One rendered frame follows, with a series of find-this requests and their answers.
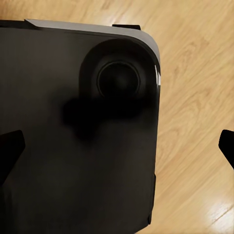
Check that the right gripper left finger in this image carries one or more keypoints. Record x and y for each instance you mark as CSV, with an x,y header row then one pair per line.
x,y
12,145

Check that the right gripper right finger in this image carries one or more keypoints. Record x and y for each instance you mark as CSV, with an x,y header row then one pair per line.
x,y
226,145

